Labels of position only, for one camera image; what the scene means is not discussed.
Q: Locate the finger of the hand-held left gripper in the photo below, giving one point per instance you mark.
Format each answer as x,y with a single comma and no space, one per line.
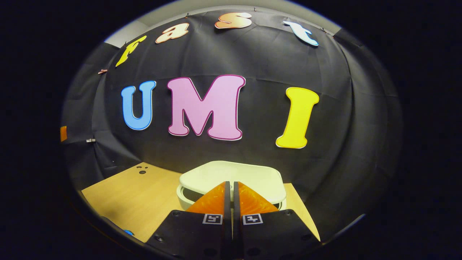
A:
64,133

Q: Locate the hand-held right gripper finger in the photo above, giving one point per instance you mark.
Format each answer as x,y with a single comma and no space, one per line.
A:
236,216
227,216

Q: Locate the green desktop garbage bin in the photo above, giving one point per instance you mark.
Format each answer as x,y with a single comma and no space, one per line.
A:
234,177

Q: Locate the black backdrop cloth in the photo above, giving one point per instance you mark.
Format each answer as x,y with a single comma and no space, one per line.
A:
260,54

